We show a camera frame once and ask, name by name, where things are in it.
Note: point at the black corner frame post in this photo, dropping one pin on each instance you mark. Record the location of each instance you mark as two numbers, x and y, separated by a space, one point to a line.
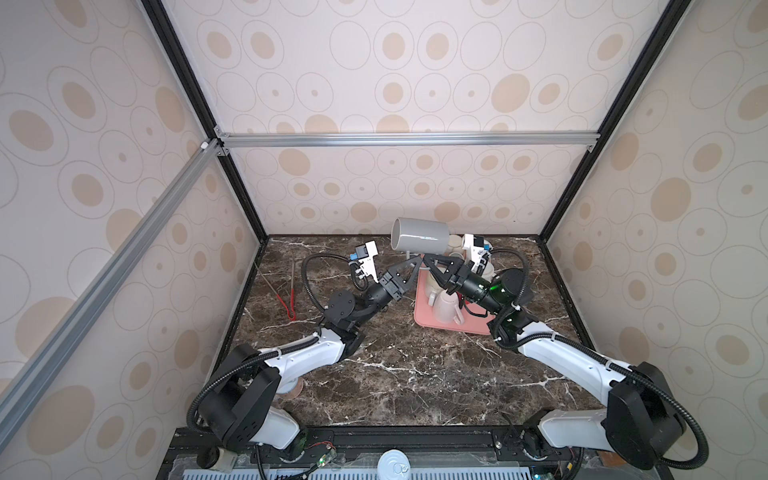
161 23
650 53

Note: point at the beige ceramic mug front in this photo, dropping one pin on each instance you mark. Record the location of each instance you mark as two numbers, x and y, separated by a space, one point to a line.
445 308

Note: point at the white round can lid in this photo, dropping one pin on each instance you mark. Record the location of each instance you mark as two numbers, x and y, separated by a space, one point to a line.
393 465

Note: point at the red handled chopstick right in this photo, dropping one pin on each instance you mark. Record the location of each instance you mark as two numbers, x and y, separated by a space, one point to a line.
291 305

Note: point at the aluminium crossbar left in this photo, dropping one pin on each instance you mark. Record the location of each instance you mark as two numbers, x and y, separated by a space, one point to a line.
42 369

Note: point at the dark grey ceramic mug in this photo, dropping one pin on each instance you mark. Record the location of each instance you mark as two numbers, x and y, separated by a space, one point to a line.
419 236

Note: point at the black corner frame post right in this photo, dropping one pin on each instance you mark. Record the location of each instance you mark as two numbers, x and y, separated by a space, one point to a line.
650 53

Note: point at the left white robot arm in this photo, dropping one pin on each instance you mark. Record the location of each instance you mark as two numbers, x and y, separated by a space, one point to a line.
236 404

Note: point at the aluminium crossbar back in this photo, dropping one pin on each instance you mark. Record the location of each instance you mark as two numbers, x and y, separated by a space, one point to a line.
417 139

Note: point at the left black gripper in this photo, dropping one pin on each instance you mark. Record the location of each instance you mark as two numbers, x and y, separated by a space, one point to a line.
391 286

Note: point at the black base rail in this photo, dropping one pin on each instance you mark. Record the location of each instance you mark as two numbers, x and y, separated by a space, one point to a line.
442 452

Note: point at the brown tape roll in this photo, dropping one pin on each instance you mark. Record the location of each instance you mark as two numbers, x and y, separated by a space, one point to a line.
291 391

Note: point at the black corner frame post left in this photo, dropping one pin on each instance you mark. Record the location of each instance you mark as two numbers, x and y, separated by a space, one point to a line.
161 23

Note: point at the beige ceramic mug back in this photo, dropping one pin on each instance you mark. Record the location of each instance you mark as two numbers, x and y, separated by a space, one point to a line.
455 245

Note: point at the beige ceramic mug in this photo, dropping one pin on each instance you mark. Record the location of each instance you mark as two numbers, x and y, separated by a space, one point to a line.
445 308
455 245

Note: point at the pink plastic tray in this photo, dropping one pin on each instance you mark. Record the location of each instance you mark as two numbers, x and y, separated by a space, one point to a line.
423 315

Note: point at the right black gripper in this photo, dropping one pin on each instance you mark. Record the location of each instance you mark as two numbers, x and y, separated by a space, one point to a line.
457 283

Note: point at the aluminium crossbar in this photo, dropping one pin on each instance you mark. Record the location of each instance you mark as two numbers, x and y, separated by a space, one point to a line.
42 369
417 139

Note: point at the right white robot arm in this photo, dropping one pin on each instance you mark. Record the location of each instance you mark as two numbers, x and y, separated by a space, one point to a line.
639 418

